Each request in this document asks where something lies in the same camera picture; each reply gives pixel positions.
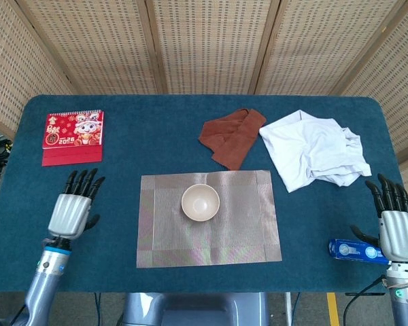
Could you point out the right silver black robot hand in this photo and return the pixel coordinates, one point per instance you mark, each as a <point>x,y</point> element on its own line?
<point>401,234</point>

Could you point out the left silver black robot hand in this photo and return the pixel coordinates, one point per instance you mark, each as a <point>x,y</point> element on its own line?
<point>69,214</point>

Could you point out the cream plastic bowl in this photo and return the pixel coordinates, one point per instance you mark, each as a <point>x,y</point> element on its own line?
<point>200,203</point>

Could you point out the beige woven placemat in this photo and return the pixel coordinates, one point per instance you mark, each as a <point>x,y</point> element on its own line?
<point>245,231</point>

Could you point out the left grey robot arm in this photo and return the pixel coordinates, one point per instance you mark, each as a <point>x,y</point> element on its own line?
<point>44,285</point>

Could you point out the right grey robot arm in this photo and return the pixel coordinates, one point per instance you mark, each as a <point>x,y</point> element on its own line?
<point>406,299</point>

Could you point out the blue toothpaste box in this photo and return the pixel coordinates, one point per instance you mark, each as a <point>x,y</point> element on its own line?
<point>357,252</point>

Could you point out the red desk calendar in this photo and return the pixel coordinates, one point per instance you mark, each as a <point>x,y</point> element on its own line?
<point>71,136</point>

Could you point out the teal table cover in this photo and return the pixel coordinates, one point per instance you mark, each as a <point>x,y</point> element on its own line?
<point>156,142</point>

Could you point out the white crumpled shirt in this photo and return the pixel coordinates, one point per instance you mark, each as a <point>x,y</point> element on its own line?
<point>302,149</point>

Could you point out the white table leg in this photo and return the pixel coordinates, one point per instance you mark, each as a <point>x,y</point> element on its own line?
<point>288,309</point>

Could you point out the grey robot torso base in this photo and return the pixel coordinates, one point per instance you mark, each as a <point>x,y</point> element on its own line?
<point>197,310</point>

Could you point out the rust brown cloth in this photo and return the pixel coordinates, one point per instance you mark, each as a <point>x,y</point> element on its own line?
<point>234,136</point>

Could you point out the woven wooden folding screen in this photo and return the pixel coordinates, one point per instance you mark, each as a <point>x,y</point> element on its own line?
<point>211,44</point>

